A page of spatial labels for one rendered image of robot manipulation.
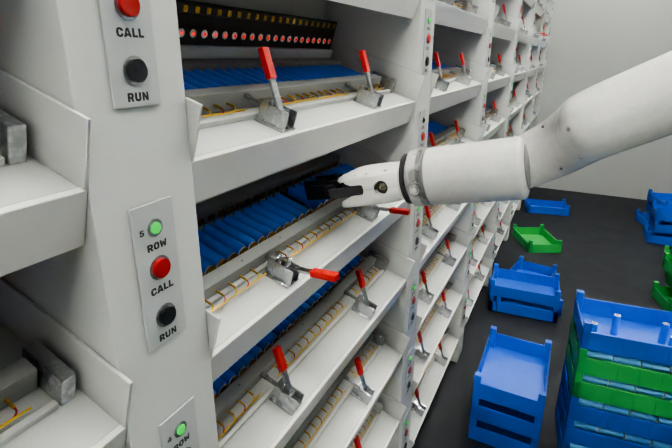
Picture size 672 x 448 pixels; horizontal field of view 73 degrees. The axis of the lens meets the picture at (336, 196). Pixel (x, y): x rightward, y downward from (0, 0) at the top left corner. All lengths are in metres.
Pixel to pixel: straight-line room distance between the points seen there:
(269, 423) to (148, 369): 0.29
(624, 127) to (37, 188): 0.57
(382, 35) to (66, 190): 0.72
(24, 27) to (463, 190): 0.49
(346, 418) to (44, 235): 0.73
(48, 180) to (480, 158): 0.48
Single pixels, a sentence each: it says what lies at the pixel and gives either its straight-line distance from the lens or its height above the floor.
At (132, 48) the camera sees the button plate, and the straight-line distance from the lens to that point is 0.36.
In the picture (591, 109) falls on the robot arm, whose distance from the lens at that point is 0.61.
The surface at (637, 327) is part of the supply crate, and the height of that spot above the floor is 0.40.
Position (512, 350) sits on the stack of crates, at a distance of 1.82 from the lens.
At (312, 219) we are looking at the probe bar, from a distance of 0.69.
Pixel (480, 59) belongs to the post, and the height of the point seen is 1.16.
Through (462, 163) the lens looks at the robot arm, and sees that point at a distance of 0.62.
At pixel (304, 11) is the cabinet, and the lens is 0.93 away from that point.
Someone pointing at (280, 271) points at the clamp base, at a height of 0.91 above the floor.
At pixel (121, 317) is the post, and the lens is 0.39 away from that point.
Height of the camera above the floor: 1.17
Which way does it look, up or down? 17 degrees down
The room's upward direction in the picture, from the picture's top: straight up
